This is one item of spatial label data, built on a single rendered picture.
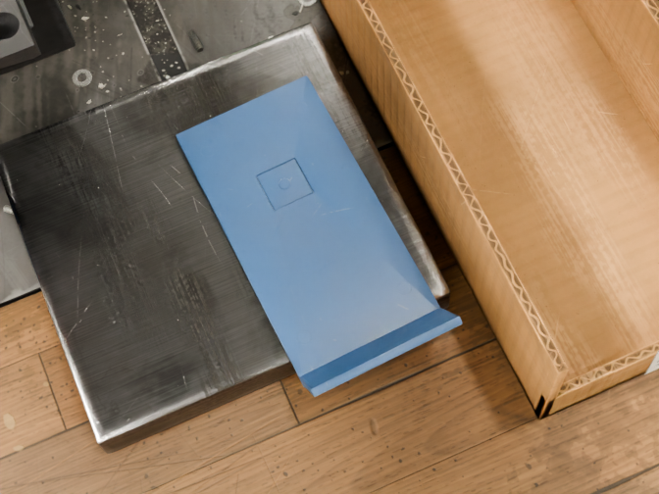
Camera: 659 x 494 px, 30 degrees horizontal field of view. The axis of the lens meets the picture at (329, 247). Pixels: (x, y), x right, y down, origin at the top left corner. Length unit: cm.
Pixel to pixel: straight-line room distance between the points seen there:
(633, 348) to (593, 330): 2
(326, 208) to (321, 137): 4
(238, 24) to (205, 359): 19
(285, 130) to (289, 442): 15
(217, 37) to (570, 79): 18
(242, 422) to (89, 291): 9
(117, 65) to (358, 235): 17
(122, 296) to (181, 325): 3
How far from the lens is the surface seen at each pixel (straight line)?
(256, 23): 65
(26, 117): 64
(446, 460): 55
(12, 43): 40
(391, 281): 55
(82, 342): 56
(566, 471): 56
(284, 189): 57
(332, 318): 55
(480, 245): 53
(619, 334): 57
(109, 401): 55
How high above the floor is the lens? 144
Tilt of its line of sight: 67 degrees down
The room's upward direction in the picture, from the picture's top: 7 degrees counter-clockwise
